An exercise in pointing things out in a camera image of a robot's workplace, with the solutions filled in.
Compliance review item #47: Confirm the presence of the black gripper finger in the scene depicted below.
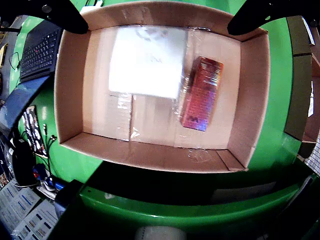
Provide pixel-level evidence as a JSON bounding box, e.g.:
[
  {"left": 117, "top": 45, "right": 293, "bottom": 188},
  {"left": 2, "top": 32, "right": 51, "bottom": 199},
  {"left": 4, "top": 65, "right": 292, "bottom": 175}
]
[
  {"left": 14, "top": 0, "right": 89, "bottom": 35},
  {"left": 227, "top": 0, "right": 320, "bottom": 37}
]

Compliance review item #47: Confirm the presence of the white d'Alba carton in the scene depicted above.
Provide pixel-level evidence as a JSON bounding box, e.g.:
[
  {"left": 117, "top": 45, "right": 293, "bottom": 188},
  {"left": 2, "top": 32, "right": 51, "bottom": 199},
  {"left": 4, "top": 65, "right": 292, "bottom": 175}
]
[{"left": 107, "top": 26, "right": 188, "bottom": 100}]

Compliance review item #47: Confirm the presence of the open cardboard box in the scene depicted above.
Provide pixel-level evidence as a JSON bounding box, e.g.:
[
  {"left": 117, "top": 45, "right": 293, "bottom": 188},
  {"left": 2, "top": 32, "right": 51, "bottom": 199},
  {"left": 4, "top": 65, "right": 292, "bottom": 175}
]
[
  {"left": 286, "top": 16, "right": 320, "bottom": 76},
  {"left": 283, "top": 53, "right": 320, "bottom": 158}
]

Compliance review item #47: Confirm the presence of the large shallow cardboard tray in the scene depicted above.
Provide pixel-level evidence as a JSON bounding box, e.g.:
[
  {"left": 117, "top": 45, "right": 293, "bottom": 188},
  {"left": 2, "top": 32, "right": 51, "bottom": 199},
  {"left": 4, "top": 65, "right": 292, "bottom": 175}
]
[{"left": 53, "top": 1, "right": 272, "bottom": 174}]

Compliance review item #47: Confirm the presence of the dark box device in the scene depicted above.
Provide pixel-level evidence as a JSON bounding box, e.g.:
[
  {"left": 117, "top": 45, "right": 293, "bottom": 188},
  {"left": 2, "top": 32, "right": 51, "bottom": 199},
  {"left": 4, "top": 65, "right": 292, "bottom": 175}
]
[{"left": 53, "top": 178, "right": 83, "bottom": 218}]

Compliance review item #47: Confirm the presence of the white power adapter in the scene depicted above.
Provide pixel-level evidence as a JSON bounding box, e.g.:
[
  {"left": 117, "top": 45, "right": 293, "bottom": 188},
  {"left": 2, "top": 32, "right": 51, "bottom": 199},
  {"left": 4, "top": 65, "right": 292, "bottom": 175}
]
[{"left": 79, "top": 0, "right": 105, "bottom": 13}]

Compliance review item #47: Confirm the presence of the black laptop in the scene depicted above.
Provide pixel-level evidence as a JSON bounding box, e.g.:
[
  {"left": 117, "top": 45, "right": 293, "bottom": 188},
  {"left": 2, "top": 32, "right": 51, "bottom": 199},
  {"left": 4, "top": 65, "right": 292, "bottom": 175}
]
[{"left": 0, "top": 21, "right": 63, "bottom": 135}]

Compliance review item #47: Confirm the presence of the navy and white carton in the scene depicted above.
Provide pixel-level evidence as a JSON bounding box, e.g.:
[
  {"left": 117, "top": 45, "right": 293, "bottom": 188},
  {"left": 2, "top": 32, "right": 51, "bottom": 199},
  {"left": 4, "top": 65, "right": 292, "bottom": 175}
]
[{"left": 301, "top": 16, "right": 316, "bottom": 46}]

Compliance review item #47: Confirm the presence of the red orange holographic carton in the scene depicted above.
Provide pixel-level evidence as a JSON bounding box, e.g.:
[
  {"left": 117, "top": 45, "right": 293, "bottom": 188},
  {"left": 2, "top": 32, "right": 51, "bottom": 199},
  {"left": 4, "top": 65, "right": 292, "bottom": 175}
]
[{"left": 179, "top": 56, "right": 224, "bottom": 132}]

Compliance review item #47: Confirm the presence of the cow print carton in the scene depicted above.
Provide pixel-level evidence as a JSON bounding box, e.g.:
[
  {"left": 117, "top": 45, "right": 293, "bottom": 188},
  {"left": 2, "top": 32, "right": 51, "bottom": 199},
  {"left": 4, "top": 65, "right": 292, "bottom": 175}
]
[{"left": 307, "top": 81, "right": 315, "bottom": 117}]

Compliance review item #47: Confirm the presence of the dark printed picture sheet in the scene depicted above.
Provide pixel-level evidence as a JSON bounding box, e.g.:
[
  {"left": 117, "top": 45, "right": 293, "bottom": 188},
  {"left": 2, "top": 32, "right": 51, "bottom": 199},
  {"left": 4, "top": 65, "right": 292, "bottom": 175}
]
[{"left": 21, "top": 104, "right": 48, "bottom": 156}]

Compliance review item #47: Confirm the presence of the black round device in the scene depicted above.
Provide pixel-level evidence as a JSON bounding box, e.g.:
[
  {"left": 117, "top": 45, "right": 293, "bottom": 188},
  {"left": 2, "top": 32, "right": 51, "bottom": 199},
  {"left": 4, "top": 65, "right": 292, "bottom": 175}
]
[{"left": 11, "top": 139, "right": 38, "bottom": 187}]

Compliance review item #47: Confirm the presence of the blue red plug bundle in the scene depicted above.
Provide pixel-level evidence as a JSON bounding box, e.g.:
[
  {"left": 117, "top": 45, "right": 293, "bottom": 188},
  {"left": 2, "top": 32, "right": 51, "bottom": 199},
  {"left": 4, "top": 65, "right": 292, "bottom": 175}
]
[{"left": 32, "top": 163, "right": 47, "bottom": 180}]

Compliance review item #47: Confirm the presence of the white cloth rag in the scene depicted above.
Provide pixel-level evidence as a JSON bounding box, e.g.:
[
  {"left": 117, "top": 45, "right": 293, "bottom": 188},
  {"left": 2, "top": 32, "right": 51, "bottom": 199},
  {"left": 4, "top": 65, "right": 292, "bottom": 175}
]
[{"left": 37, "top": 177, "right": 63, "bottom": 198}]

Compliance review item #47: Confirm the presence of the laminated printed sheet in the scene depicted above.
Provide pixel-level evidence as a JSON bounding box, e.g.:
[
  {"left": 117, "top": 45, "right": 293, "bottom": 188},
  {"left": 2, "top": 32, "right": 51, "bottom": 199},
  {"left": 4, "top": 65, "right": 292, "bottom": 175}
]
[
  {"left": 9, "top": 199, "right": 61, "bottom": 240},
  {"left": 0, "top": 182, "right": 41, "bottom": 231}
]

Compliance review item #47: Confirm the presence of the green metal machine housing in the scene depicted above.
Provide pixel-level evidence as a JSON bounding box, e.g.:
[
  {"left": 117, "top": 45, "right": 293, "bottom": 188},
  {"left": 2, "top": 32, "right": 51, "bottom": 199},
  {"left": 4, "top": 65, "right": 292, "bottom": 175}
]
[{"left": 47, "top": 157, "right": 320, "bottom": 240}]

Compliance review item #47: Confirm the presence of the beige packing tape roll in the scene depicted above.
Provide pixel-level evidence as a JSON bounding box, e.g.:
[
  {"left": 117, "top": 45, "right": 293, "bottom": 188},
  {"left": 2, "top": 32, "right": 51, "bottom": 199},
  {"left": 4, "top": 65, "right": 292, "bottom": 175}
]
[{"left": 134, "top": 224, "right": 187, "bottom": 240}]

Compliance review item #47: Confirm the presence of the thin black laptop cable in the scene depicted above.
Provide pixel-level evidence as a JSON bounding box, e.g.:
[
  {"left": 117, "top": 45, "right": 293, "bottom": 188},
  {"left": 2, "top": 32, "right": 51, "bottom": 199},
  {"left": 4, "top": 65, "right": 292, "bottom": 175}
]
[{"left": 9, "top": 51, "right": 23, "bottom": 71}]

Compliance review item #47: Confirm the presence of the thin black plug cable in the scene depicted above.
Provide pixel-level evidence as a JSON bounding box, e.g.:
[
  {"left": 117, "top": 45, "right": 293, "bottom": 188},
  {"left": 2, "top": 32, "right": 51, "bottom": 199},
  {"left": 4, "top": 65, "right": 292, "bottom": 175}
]
[{"left": 42, "top": 123, "right": 53, "bottom": 176}]

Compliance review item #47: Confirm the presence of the forked black plug cable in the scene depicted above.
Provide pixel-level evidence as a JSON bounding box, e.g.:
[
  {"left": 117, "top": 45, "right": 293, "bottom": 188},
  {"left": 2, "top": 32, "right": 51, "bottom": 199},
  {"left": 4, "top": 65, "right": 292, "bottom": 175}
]
[{"left": 46, "top": 134, "right": 59, "bottom": 176}]

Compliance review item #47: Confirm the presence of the blue wire mesh cage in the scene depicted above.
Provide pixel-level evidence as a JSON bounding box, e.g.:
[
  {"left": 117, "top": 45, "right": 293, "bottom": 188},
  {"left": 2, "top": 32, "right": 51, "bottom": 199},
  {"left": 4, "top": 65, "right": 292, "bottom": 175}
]
[{"left": 303, "top": 134, "right": 320, "bottom": 173}]

